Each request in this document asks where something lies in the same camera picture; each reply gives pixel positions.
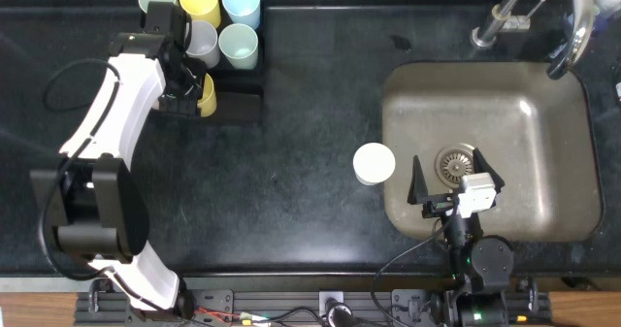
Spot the grey cup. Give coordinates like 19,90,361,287
185,19,221,70

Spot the black cable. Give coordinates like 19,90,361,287
370,210,460,327
37,57,161,313

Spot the yellow cup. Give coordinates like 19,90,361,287
196,73,218,118
179,0,222,29

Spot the steel tap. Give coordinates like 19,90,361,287
469,0,597,81

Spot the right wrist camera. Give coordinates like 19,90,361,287
455,172,498,220

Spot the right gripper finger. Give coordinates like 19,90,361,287
472,147,507,192
407,154,431,206

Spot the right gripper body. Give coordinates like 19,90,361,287
420,193,460,219

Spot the white cup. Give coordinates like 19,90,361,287
352,142,397,186

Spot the blue cup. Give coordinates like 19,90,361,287
221,0,262,30

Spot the black tray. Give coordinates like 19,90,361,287
133,6,266,124

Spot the mounting rail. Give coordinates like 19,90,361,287
72,278,554,327

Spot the steel sink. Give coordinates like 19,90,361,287
381,61,604,244

